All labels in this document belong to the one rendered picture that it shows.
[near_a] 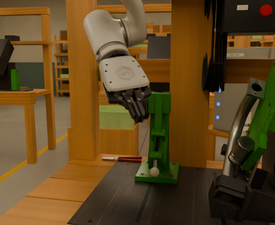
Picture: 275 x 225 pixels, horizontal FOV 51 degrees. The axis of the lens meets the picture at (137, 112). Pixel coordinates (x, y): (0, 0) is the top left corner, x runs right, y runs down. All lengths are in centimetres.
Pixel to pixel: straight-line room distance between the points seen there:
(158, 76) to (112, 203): 54
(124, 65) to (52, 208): 42
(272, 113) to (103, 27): 45
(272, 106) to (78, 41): 72
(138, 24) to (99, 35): 10
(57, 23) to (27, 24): 119
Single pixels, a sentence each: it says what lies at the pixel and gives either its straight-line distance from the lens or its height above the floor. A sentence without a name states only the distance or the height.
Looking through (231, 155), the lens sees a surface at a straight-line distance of 72.
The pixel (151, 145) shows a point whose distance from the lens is 91.
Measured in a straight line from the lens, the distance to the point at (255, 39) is 1034.
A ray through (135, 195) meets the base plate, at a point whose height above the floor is 90.
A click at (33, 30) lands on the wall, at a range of 1200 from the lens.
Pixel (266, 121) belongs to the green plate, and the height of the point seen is 114.
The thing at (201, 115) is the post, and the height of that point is 108.
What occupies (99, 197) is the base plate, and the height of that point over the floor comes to 90.
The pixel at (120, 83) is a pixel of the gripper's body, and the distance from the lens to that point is 65.
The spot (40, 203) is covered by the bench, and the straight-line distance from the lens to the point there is 87.
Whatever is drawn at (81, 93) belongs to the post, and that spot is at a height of 115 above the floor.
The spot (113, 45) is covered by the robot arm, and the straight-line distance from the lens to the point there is 71.
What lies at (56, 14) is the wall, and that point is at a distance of 1168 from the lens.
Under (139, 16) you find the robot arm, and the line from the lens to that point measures 75.
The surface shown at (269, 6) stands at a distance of 95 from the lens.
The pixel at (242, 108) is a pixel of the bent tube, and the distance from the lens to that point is 80.
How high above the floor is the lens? 126
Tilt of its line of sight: 10 degrees down
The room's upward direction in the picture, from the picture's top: straight up
